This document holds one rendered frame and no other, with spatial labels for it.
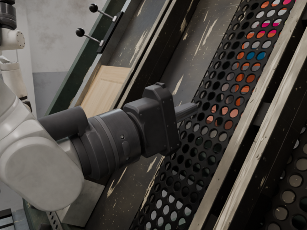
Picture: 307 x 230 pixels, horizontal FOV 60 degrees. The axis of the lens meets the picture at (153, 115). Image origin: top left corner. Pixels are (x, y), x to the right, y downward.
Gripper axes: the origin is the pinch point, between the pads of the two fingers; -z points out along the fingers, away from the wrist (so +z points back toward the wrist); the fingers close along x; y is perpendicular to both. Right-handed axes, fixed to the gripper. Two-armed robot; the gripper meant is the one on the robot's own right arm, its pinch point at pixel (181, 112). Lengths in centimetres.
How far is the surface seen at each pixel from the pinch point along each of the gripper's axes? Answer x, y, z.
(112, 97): -6.5, 48.6, -7.2
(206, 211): -11.6, -10.3, 5.6
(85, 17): 38, 362, -119
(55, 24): 35, 361, -74
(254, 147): -3.5, -13.1, -2.2
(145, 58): 6.4, 29.3, -11.9
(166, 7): 18.7, 32.7, -23.9
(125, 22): 17, 72, -30
